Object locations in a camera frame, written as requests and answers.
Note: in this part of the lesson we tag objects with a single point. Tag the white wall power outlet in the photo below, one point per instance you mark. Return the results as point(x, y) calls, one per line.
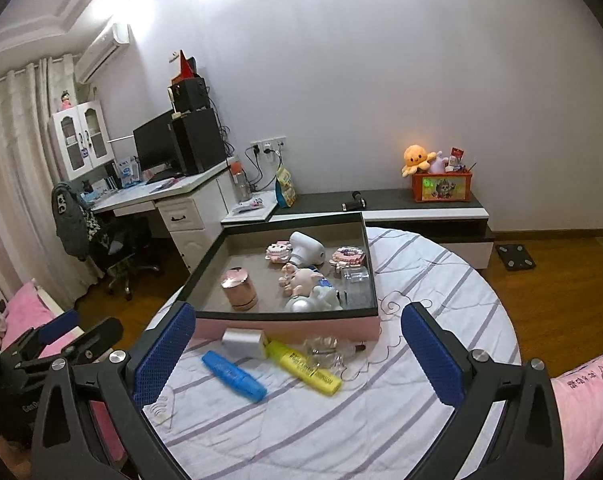
point(269, 143)

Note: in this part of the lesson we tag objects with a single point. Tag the person's left hand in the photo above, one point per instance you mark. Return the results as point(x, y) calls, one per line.
point(11, 447)

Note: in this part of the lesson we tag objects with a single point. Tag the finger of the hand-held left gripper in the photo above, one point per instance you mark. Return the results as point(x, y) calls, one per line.
point(57, 325)
point(93, 337)

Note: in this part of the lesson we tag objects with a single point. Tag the silver power adapter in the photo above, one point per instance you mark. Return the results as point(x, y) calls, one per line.
point(244, 342)

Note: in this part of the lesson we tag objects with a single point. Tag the yellow highlighter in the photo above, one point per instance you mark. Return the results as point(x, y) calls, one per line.
point(304, 367)

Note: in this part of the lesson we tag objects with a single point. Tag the white handheld device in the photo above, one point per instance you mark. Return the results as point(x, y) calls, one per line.
point(306, 249)

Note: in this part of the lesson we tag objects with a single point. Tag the pink blanket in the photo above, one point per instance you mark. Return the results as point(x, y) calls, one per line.
point(591, 400)

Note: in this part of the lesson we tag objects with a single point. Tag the large black speaker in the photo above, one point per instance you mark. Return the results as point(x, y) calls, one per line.
point(199, 140)

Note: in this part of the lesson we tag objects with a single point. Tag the pink white packet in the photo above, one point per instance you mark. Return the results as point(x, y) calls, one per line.
point(250, 206)

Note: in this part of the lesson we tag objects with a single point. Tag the white round ball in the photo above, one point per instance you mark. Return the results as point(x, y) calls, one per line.
point(299, 305)

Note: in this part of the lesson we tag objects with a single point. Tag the clear water bottle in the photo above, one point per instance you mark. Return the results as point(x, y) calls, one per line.
point(240, 182)

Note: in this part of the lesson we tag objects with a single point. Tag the small black speaker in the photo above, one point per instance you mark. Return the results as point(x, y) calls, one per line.
point(191, 94)

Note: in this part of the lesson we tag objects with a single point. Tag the beige curtain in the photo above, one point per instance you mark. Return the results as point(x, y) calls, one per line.
point(11, 185)

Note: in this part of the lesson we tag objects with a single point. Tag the blue white box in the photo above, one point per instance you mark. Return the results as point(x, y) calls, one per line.
point(128, 172)

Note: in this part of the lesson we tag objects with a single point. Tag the yellow octopus plush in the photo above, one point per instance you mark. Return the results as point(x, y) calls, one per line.
point(415, 156)

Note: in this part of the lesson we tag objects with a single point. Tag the white air conditioner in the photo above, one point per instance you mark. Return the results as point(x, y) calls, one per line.
point(103, 50)

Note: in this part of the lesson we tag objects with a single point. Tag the rose gold cylinder humidifier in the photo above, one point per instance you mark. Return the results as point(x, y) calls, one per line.
point(239, 292)

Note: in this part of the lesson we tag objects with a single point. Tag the white figurine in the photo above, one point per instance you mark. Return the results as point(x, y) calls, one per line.
point(329, 297)

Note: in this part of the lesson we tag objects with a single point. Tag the black office chair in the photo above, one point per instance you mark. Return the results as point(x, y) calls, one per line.
point(116, 240)

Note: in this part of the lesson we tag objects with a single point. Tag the pink storage box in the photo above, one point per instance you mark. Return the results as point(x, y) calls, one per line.
point(291, 329)

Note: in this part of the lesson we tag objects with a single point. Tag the black bathroom scale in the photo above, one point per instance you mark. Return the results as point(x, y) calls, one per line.
point(516, 256)

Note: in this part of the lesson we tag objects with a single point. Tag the blue highlighter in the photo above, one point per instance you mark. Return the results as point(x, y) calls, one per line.
point(234, 375)

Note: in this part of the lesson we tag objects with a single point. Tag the yellow snack bag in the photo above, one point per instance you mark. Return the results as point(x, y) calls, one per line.
point(286, 190)

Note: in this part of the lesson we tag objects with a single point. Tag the grey jacket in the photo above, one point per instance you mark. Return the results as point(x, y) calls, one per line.
point(68, 220)

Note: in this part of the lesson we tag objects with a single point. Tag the black keyboard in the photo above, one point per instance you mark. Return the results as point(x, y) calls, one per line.
point(164, 175)

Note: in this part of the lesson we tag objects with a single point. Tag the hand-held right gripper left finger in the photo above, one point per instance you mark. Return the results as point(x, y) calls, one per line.
point(164, 355)

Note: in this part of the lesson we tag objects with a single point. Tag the small pink doll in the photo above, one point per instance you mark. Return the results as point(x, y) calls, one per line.
point(66, 102)

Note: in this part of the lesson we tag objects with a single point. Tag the purple plush toy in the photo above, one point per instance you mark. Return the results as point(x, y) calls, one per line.
point(439, 164)

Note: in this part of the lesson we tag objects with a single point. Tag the red card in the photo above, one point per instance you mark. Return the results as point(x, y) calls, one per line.
point(457, 154)

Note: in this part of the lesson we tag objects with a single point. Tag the black computer monitor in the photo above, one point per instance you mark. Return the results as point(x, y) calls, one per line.
point(156, 147)

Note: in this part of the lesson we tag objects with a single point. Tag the red triangular box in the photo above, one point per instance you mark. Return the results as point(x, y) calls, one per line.
point(185, 66)

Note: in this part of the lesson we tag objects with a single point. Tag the white glass-door cabinet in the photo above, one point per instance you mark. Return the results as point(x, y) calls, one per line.
point(81, 140)

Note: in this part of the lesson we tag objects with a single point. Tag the pink pig figurine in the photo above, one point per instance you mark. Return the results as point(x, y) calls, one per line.
point(301, 280)

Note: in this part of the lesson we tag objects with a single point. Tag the pink bed sheet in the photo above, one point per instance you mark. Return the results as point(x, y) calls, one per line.
point(26, 310)

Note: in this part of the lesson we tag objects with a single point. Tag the black white low cabinet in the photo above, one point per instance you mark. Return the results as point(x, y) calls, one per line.
point(431, 212)

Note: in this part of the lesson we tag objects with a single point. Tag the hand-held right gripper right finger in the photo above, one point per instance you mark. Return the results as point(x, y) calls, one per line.
point(434, 355)

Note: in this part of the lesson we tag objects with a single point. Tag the orange storage box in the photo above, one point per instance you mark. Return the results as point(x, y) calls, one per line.
point(444, 187)

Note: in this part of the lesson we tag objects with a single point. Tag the white desk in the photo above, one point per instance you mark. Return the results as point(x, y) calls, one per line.
point(191, 183)

